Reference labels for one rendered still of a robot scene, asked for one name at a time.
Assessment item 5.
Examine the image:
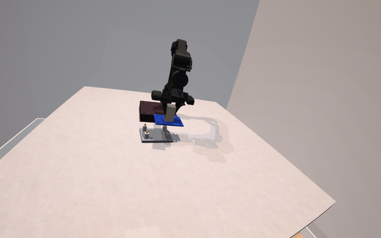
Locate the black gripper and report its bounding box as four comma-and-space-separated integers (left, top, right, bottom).
151, 81, 194, 115

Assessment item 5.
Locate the blue board with square handle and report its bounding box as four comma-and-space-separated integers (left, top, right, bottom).
154, 103, 184, 127

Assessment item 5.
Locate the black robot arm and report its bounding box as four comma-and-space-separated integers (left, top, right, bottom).
162, 39, 192, 104

